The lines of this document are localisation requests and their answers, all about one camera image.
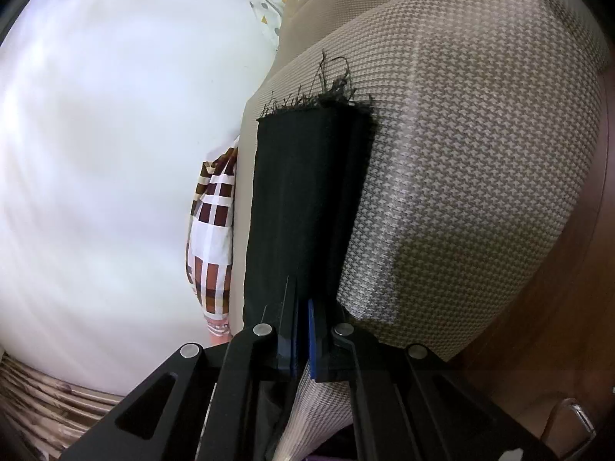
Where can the beige houndstooth bed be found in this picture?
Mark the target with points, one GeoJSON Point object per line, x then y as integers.
{"type": "Point", "coordinates": [480, 153]}

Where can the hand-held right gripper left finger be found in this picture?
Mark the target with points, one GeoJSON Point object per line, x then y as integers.
{"type": "Point", "coordinates": [297, 355]}

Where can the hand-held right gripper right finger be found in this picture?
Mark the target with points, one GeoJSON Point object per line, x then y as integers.
{"type": "Point", "coordinates": [313, 341]}

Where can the black pants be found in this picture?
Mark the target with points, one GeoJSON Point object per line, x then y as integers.
{"type": "Point", "coordinates": [302, 192]}

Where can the white polka dot cloth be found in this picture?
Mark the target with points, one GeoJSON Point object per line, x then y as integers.
{"type": "Point", "coordinates": [266, 5]}

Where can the beige striped curtain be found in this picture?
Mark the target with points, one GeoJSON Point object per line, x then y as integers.
{"type": "Point", "coordinates": [43, 408]}

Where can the brown white plaid cloth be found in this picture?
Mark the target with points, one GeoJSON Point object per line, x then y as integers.
{"type": "Point", "coordinates": [211, 230]}

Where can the brown wooden bed frame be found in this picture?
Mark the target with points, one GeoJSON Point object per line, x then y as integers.
{"type": "Point", "coordinates": [567, 297]}

